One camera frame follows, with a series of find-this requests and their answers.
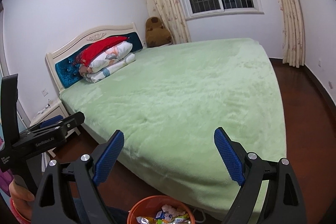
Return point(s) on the person's left hand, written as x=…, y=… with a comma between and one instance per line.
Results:
x=21, y=198

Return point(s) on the white nightstand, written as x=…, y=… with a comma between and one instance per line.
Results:
x=54, y=109

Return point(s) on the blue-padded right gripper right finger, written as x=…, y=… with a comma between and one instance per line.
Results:
x=283, y=201

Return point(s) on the green yellow snack bag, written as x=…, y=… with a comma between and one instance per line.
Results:
x=182, y=219

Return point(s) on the red pillow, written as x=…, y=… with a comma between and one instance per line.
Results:
x=87, y=55

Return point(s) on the right floral curtain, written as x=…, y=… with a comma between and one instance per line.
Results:
x=293, y=47

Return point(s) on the green blanket bed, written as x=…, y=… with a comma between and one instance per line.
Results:
x=168, y=104

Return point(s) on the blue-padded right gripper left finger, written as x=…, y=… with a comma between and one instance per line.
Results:
x=54, y=202

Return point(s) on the wall power socket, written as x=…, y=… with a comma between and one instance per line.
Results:
x=45, y=92

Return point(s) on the brown plush bear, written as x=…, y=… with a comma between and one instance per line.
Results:
x=156, y=34

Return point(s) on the white floral folded quilt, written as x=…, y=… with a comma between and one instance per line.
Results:
x=108, y=62

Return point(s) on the orange trash bucket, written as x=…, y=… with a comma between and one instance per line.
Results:
x=151, y=206

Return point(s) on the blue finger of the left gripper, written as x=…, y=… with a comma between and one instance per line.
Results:
x=51, y=121

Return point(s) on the white tissue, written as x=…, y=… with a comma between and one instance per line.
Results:
x=174, y=212

